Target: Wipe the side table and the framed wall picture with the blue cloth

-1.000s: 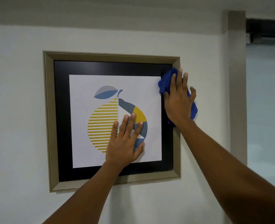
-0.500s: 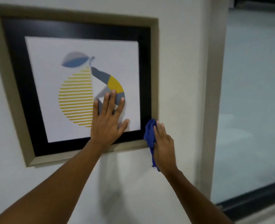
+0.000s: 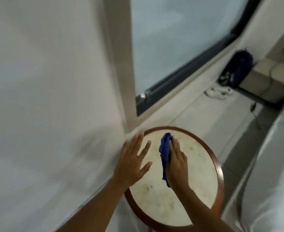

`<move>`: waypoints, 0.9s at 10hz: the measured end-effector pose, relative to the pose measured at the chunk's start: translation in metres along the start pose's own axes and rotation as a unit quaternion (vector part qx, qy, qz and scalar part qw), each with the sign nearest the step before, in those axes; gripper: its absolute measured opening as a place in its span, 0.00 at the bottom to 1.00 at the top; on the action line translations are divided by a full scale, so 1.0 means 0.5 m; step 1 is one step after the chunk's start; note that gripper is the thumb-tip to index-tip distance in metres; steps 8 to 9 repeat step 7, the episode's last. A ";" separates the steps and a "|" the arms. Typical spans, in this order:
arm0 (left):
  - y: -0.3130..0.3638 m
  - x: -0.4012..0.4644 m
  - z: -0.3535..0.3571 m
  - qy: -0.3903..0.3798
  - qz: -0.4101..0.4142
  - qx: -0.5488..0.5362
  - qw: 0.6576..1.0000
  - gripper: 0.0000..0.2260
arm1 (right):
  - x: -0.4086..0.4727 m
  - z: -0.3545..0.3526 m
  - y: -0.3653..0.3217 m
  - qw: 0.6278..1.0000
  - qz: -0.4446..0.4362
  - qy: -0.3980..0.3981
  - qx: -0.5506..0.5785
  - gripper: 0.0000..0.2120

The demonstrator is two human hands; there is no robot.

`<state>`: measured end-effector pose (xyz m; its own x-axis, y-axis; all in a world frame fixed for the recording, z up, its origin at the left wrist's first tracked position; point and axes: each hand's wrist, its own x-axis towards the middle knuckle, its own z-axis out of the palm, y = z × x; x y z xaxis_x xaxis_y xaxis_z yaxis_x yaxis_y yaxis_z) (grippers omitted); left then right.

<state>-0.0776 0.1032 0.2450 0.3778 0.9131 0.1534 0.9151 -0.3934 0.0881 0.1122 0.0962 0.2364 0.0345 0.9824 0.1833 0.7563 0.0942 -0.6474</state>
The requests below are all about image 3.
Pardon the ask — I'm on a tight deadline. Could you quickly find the round marble wooden-rimmed table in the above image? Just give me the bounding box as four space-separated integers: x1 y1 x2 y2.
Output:
124 126 225 232

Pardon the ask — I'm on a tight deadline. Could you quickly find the dark blue backpack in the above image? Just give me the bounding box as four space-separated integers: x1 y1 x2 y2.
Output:
218 48 254 89

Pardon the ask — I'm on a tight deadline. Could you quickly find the white shoe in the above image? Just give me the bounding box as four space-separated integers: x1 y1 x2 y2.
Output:
204 88 227 100
213 86 233 95

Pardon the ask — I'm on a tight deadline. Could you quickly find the white bed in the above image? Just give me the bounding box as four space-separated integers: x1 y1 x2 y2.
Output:
240 94 284 232

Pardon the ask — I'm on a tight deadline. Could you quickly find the blue cleaning cloth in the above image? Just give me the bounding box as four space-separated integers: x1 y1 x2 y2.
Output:
158 132 173 188

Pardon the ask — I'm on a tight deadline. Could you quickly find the person's left forearm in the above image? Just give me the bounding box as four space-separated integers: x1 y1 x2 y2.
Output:
57 181 129 232

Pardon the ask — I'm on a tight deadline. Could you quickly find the person's left hand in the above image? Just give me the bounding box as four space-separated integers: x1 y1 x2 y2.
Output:
113 133 153 189

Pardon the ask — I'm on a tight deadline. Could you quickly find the black cable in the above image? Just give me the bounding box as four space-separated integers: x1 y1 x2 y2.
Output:
250 101 262 130

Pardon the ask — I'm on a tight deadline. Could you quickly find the person's right hand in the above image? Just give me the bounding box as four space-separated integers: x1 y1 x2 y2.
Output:
166 138 191 191

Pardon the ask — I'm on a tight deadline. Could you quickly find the beige cushioned bench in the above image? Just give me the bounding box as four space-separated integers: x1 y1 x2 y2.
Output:
238 58 284 105

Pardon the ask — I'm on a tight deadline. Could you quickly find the person's right forearm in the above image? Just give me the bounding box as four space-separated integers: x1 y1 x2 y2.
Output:
174 186 237 232

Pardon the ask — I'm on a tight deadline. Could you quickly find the dark-framed glass window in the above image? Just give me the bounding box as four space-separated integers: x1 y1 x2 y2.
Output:
130 0 263 117

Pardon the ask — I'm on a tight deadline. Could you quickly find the metal window latch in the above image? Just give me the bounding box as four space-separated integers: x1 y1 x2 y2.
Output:
140 90 152 102

